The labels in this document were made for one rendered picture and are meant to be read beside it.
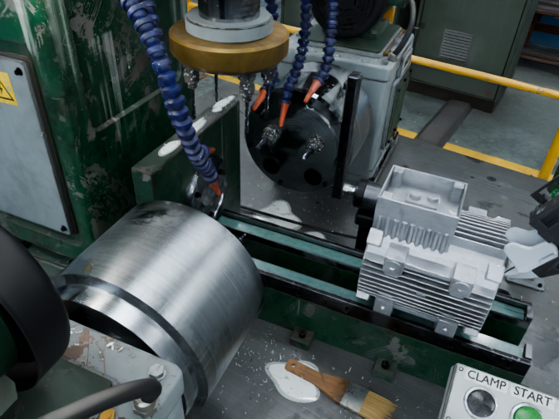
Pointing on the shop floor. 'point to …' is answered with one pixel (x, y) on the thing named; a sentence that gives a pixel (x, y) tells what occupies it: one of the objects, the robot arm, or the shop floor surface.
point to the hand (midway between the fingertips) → (516, 273)
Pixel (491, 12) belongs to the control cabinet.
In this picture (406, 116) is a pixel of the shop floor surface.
